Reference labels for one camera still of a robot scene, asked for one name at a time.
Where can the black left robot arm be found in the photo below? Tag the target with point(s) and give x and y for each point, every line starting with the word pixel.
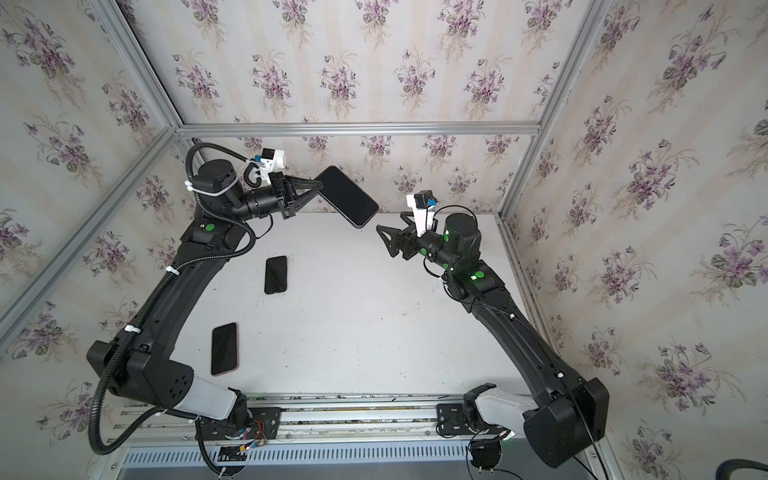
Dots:
pixel 137 363

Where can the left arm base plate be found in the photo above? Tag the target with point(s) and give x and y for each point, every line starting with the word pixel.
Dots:
pixel 262 424

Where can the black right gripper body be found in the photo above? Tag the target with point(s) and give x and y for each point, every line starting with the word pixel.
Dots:
pixel 405 241

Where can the aluminium rail front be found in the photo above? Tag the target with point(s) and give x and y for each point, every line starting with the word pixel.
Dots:
pixel 366 418

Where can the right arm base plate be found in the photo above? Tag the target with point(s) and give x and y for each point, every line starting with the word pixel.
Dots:
pixel 455 419

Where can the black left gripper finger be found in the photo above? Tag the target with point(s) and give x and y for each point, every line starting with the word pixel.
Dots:
pixel 298 199
pixel 301 184

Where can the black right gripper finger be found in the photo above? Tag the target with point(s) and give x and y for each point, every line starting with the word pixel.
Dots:
pixel 394 233
pixel 393 246

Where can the white ventilated strip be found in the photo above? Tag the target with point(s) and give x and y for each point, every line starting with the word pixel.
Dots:
pixel 302 454

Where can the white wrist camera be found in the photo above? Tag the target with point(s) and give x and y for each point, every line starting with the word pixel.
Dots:
pixel 270 161
pixel 423 205

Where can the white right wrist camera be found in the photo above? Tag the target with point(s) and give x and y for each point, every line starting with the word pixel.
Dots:
pixel 423 205

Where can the black phone in black case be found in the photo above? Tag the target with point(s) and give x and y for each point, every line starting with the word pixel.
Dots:
pixel 276 275

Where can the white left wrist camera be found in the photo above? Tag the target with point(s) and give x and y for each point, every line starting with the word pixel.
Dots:
pixel 270 161

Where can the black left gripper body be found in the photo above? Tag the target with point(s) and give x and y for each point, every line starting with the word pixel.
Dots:
pixel 283 196

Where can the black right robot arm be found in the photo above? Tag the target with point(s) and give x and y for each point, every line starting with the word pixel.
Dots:
pixel 565 413

